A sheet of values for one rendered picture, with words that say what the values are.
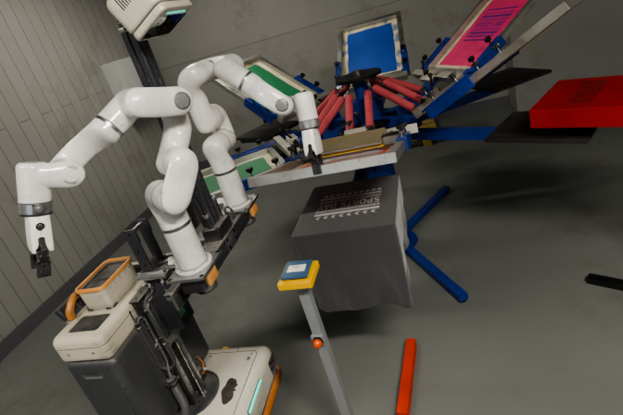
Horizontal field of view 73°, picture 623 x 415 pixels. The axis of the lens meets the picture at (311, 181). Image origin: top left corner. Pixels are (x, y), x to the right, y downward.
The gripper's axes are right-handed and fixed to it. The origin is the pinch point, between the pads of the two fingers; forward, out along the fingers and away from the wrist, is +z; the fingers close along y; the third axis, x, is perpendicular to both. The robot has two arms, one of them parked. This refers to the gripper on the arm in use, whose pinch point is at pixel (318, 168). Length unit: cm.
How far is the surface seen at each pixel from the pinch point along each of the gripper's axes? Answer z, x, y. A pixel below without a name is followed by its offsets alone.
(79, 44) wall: -156, -315, -247
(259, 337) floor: 109, -85, -78
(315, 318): 55, -10, 10
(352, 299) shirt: 63, -3, -22
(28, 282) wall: 65, -308, -109
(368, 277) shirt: 52, 7, -19
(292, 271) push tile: 33.7, -12.7, 15.6
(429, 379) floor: 118, 21, -45
